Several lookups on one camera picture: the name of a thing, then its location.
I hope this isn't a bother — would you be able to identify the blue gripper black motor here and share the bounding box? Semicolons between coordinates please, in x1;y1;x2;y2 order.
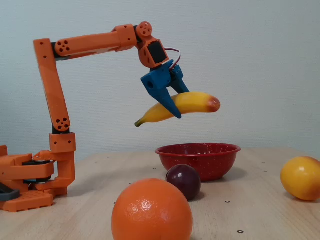
140;59;190;119

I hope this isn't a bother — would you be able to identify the yellow toy banana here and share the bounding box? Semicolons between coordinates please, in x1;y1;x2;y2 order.
134;91;221;128

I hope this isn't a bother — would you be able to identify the orange robot base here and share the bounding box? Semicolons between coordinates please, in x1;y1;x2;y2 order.
0;144;55;213

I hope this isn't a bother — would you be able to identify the red speckled enamel bowl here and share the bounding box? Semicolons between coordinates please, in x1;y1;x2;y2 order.
154;142;242;182

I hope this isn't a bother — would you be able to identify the dark purple plum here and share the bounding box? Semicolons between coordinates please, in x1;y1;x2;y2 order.
165;163;202;202

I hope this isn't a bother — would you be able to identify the orange fruit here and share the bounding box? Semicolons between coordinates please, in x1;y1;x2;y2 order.
111;178;194;240

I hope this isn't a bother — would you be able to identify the yellow-orange round fruit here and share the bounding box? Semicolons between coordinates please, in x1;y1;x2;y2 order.
280;156;320;202

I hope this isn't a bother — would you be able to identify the dark grey table clamp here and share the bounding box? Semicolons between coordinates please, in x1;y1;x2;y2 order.
0;182;21;202

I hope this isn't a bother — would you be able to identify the red white black servo cable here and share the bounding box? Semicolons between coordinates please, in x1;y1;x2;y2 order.
163;47;182;70

